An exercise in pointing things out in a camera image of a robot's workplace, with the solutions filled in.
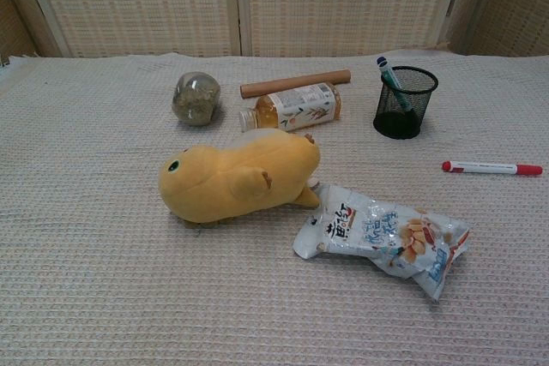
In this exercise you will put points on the red and white marker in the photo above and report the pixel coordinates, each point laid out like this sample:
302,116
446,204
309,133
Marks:
489,167

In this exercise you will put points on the blue green marker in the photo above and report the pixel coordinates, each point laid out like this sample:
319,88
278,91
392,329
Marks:
384,68

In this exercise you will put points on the black mesh pen holder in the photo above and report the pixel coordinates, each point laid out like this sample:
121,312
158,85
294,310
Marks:
422,100

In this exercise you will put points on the yellow plush toy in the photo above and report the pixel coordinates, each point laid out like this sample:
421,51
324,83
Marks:
231,177

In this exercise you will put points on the plastic tea bottle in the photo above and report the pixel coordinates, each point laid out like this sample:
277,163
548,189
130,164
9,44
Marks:
300,104

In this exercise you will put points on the brown wooden rolling pin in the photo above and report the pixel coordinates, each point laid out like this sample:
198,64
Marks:
296,82

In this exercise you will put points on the glass jar with herbs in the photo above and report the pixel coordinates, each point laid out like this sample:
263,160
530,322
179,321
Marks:
197,100

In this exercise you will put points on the white snack bag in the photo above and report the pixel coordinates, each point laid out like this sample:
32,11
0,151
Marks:
364,229

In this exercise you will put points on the white woven tablecloth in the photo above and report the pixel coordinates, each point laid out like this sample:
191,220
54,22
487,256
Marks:
86,211

